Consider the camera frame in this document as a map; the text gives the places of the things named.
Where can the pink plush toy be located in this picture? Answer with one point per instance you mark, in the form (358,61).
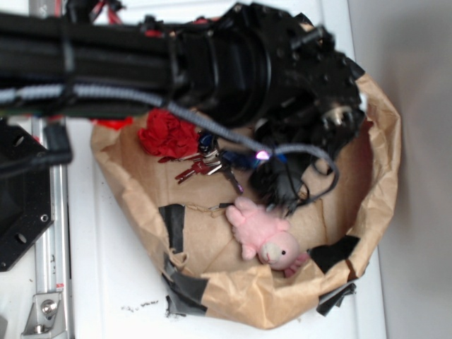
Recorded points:
(265,236)

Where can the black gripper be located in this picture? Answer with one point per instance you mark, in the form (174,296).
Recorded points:
(308,106)

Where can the red crumpled paper flower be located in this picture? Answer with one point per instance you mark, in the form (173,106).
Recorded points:
(167,135)

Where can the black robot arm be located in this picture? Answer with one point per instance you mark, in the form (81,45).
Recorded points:
(255,76)

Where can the brown paper bag bin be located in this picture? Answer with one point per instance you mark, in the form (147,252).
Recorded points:
(184,229)

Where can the white tray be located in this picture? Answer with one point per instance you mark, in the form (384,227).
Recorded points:
(118,293)

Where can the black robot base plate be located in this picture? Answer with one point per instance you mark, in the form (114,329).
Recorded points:
(26,210)

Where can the silver key bunch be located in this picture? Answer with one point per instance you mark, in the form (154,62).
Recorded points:
(205,164)

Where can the metal corner bracket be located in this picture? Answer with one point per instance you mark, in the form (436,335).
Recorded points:
(47,319)

